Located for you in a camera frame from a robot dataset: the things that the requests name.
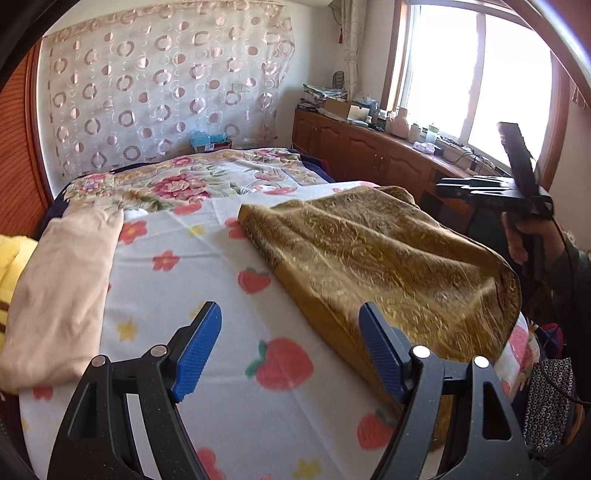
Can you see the beige folded cloth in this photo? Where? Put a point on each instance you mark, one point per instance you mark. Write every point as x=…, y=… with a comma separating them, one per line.
x=60, y=295

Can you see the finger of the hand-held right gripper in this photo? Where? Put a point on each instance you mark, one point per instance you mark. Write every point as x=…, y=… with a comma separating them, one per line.
x=517, y=157

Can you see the white crumpled cloth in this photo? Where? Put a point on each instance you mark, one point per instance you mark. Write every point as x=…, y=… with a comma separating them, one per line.
x=427, y=147

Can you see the teal tissue pack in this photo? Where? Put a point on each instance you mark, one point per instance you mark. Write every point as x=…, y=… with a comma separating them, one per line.
x=205, y=138

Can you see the dark woven vase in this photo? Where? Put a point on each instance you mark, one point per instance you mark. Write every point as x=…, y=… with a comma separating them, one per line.
x=339, y=79

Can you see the strawberry print bed sheet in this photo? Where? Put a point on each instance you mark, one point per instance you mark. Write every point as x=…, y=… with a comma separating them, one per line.
x=207, y=258

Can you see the clear jar green lid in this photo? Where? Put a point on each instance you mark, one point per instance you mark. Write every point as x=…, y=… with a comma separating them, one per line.
x=431, y=134

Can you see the golden patterned garment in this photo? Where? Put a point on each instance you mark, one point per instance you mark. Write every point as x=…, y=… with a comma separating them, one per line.
x=369, y=258

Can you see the white jar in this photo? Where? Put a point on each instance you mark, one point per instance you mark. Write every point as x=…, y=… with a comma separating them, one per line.
x=415, y=133

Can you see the white box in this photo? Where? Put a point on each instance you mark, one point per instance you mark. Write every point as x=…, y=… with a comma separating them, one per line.
x=360, y=112

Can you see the white ceramic jug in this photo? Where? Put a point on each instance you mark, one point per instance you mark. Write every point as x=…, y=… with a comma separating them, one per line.
x=400, y=127

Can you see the yellow plush blanket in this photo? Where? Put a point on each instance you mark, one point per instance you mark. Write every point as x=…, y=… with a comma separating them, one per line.
x=14, y=258

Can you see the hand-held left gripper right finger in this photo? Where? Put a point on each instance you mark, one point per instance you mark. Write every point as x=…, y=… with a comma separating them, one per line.
x=383, y=355

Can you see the pink floral blanket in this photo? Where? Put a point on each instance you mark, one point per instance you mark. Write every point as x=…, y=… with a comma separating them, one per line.
x=184, y=184

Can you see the wooden cabinet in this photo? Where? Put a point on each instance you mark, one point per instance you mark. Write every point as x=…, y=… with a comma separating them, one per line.
x=364, y=147

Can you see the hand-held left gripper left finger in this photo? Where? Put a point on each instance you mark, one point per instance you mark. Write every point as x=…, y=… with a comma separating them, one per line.
x=198, y=350

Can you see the person's right hand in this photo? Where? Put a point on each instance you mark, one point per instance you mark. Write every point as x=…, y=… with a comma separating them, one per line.
x=553, y=237

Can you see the cardboard box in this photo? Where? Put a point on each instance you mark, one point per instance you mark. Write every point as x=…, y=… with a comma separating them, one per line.
x=337, y=107

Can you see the window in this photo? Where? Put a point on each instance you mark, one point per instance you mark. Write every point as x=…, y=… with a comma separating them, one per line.
x=443, y=69

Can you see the stack of magazines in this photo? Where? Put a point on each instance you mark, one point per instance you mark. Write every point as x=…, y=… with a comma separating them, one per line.
x=321, y=91

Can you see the circle patterned sheer curtain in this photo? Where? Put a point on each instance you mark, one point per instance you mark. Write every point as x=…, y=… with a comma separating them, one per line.
x=161, y=83

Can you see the dark dotted bag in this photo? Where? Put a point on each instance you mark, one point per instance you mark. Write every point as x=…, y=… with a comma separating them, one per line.
x=549, y=401

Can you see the pale window drape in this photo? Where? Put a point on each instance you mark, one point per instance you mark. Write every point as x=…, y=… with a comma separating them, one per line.
x=355, y=46

